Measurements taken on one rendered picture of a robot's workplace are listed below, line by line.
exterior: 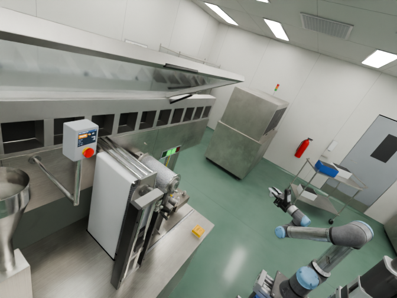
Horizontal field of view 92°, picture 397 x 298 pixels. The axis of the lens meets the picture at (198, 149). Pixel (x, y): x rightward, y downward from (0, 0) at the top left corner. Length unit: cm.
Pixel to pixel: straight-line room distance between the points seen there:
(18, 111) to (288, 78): 511
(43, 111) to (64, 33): 55
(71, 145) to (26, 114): 31
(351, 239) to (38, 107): 154
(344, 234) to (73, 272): 138
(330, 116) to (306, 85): 89
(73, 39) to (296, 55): 522
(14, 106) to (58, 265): 76
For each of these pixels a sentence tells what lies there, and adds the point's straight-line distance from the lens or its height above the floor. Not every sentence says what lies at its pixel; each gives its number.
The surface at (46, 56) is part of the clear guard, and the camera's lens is 49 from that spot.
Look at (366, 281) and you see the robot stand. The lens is 118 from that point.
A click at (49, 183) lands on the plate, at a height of 126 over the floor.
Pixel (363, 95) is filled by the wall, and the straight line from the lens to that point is 539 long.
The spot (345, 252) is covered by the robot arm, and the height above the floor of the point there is 127.
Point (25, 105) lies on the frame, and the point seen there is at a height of 164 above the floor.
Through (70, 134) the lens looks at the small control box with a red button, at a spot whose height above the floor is 169.
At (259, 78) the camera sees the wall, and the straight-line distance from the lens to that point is 553.
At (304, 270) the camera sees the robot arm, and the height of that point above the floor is 104.
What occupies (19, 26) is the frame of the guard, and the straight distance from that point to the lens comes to 37.
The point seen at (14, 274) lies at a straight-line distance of 97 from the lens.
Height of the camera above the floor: 198
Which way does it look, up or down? 26 degrees down
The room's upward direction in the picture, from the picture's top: 21 degrees clockwise
